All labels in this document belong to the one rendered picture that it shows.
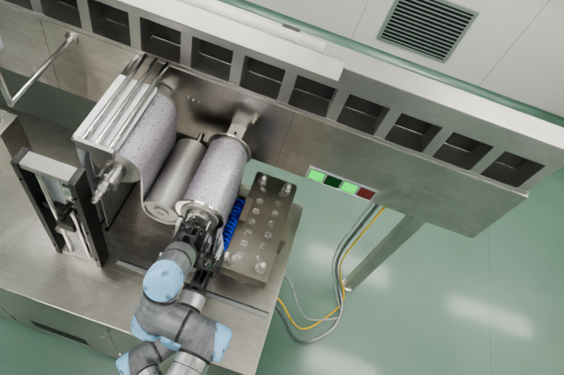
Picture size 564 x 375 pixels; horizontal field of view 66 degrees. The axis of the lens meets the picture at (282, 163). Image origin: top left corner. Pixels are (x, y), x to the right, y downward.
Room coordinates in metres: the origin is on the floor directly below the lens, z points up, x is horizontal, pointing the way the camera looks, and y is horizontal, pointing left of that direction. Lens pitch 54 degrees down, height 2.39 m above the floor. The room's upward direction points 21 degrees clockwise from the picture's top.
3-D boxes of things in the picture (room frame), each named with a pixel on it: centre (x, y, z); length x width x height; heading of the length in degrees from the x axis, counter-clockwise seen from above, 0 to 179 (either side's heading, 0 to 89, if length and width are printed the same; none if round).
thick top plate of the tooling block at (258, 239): (0.73, -0.01, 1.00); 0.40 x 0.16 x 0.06; 1
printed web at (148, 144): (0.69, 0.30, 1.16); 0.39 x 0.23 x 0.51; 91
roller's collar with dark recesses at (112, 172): (0.54, 0.42, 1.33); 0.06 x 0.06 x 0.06; 1
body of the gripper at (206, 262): (0.45, 0.10, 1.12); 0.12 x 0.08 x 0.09; 1
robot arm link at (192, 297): (0.37, 0.11, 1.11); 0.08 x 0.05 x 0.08; 91
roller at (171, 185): (0.69, 0.29, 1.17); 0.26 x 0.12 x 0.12; 1
